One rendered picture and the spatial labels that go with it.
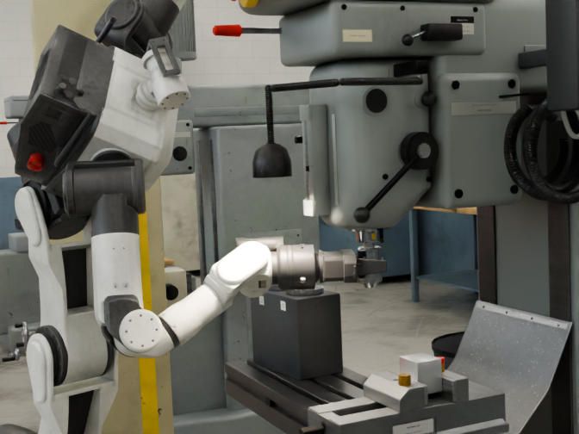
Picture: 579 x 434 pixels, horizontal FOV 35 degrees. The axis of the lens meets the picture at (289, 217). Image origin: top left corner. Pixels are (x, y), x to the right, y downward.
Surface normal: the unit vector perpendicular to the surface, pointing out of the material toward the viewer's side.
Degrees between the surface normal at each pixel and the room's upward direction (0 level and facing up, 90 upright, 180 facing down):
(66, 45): 58
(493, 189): 90
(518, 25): 90
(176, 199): 90
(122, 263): 74
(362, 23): 90
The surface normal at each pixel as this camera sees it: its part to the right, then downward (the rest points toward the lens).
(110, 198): 0.14, -0.24
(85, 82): 0.55, -0.49
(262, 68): 0.41, 0.06
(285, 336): -0.85, 0.08
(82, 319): 0.68, 0.12
